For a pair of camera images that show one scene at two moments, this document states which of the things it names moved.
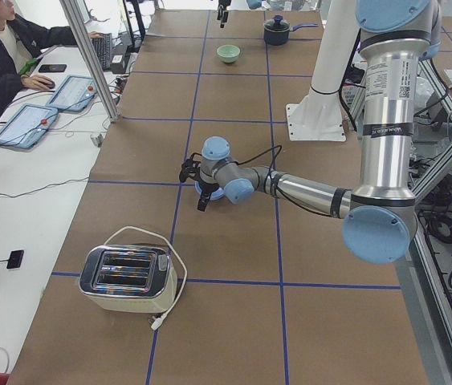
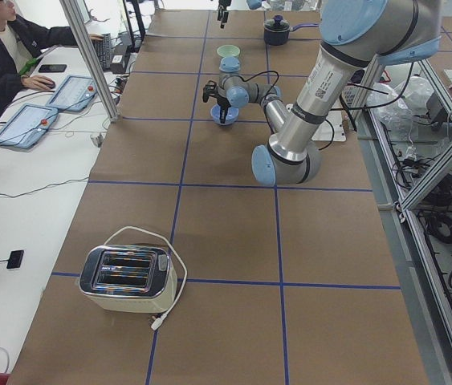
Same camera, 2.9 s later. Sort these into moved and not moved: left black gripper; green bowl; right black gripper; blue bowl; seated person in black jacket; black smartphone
Moved: blue bowl; left black gripper
Not moved: seated person in black jacket; black smartphone; right black gripper; green bowl
